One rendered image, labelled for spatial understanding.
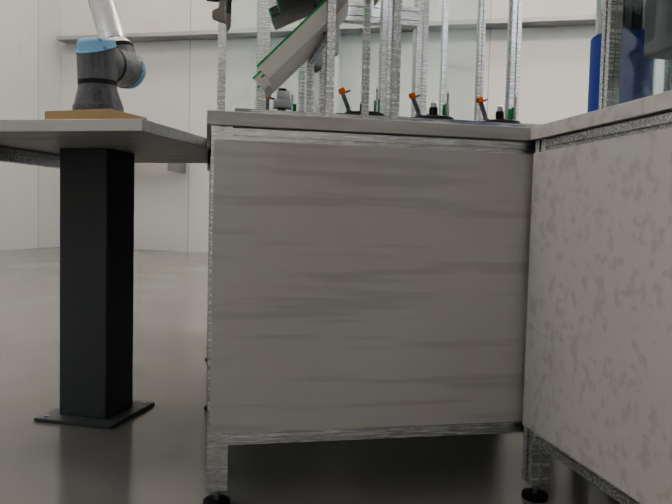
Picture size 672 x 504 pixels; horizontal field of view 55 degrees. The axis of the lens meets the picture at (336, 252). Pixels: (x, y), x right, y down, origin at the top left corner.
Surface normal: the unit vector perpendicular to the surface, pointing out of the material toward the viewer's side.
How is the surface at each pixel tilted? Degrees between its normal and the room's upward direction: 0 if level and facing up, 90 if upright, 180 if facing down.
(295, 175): 90
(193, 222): 90
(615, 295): 90
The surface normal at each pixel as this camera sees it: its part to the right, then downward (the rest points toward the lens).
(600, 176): -0.98, -0.01
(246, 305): 0.19, 0.06
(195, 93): -0.22, 0.05
